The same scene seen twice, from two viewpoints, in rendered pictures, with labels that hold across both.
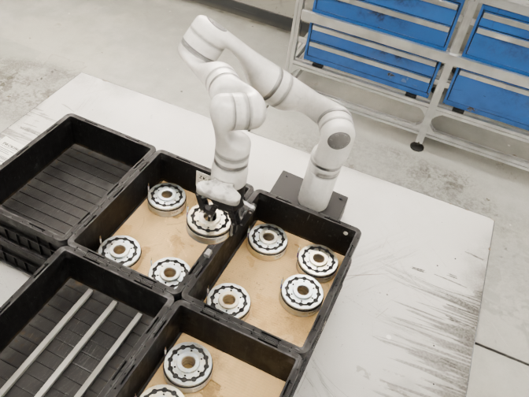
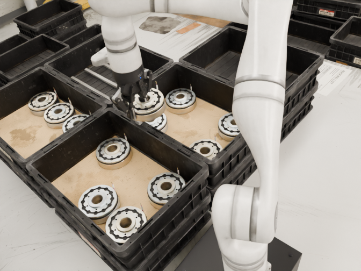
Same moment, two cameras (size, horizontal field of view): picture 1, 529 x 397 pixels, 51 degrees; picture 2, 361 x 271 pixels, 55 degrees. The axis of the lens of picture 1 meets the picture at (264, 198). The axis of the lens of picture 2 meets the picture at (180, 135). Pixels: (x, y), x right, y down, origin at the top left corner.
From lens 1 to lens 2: 1.43 m
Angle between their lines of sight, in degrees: 77
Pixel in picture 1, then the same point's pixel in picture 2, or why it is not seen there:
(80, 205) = not seen: hidden behind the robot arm
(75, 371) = (107, 88)
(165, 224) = (209, 128)
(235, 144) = (103, 19)
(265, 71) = (244, 57)
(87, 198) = not seen: hidden behind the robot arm
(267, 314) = (98, 179)
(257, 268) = (145, 181)
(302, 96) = (243, 124)
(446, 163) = not seen: outside the picture
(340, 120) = (229, 194)
